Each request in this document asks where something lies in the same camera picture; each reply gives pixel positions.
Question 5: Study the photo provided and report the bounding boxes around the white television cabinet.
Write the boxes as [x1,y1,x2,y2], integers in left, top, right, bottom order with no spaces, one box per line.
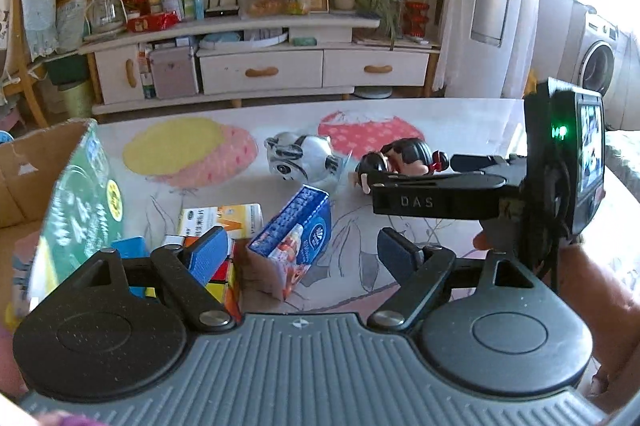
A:
[80,14,441,114]

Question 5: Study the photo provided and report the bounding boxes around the silver panda toy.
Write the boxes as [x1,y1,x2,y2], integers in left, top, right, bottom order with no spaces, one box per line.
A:
[264,131,347,197]

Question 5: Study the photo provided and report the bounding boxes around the silver case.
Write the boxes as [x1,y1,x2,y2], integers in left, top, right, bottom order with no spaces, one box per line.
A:
[149,48,198,98]

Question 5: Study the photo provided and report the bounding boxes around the green cardboard box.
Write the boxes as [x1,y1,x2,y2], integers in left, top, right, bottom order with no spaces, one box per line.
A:
[27,120,126,307]

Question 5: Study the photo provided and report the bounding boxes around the blue printed box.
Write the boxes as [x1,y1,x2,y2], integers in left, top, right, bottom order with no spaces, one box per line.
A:
[247,185,332,302]

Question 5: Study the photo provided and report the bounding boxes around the multicoloured puzzle cube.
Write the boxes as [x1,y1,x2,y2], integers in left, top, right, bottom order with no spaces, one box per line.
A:
[127,233,240,313]

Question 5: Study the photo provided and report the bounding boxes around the wooden chair with cloth cover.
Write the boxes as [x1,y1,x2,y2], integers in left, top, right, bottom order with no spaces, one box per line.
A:
[0,0,56,127]

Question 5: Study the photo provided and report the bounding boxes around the glass kettle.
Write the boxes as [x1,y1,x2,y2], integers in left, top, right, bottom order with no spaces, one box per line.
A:
[87,0,126,34]

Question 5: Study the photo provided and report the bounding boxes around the black-haired doll figure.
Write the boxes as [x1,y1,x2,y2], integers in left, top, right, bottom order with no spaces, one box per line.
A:
[350,139,449,197]

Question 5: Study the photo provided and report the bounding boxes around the dark green container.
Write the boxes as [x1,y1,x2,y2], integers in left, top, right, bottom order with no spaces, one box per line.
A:
[47,54,91,84]

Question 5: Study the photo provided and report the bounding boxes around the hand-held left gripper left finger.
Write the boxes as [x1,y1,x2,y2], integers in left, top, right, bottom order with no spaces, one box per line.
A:
[75,226,237,333]

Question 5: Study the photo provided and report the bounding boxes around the printed tablecloth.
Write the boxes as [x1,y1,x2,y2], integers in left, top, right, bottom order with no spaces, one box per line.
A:
[95,99,531,312]

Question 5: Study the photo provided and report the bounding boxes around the red vase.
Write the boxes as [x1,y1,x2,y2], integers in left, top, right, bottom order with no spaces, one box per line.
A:
[404,1,431,40]

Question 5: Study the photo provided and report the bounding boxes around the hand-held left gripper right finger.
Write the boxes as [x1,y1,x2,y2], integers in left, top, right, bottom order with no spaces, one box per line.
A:
[367,227,538,332]

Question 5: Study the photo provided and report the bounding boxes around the white washing machine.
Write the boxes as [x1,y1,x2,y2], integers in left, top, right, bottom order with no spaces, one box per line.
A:
[560,1,631,107]

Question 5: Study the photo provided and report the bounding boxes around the white printed sack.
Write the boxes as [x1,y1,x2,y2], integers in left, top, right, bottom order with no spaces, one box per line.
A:
[56,0,88,52]

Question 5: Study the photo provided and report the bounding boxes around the light green bin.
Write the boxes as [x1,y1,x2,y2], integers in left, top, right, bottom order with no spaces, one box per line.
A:
[62,81,96,119]

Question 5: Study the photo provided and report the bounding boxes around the white curtain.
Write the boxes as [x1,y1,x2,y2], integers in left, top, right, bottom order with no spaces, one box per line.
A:
[432,0,481,97]

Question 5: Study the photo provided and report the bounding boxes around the flat red box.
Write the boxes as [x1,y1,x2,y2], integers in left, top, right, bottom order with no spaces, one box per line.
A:
[126,11,180,32]

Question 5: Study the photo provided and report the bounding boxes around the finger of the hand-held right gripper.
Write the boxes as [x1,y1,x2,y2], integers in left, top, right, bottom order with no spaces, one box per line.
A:
[450,153,526,177]
[371,173,523,221]

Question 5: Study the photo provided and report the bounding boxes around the white and orange box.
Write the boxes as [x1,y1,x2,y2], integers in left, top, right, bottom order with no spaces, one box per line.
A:
[180,203,264,240]

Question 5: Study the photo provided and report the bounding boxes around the person's right hand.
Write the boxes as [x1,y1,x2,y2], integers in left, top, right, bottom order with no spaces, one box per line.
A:
[472,222,523,257]

